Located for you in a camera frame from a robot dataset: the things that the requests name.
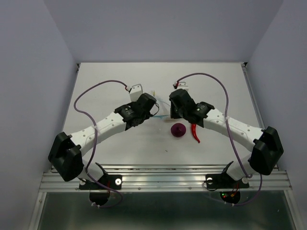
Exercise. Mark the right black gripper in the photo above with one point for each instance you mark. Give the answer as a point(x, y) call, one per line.
point(173, 114)

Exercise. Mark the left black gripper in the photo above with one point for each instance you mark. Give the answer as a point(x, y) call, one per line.
point(147, 115)

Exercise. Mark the clear zip top bag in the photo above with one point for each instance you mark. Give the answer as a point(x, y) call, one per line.
point(163, 107)

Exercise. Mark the purple onion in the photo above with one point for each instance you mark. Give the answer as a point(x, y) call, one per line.
point(178, 130)

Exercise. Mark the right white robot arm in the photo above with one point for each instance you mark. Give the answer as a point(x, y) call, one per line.
point(264, 144)

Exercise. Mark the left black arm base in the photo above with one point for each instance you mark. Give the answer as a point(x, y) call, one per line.
point(104, 188)

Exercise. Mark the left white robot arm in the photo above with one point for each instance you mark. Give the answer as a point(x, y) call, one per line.
point(67, 152)

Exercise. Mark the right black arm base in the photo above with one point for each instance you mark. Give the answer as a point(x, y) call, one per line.
point(230, 188)

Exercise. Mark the red chili pepper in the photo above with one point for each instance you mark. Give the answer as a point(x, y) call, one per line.
point(194, 133)

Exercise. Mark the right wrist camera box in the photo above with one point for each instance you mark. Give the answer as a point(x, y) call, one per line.
point(181, 85)

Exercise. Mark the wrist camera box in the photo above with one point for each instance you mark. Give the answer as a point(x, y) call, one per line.
point(181, 85)
point(135, 92)

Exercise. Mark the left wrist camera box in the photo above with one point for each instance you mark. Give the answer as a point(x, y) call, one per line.
point(135, 92)

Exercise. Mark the aluminium mounting rail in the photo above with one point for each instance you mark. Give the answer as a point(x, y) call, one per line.
point(185, 178)

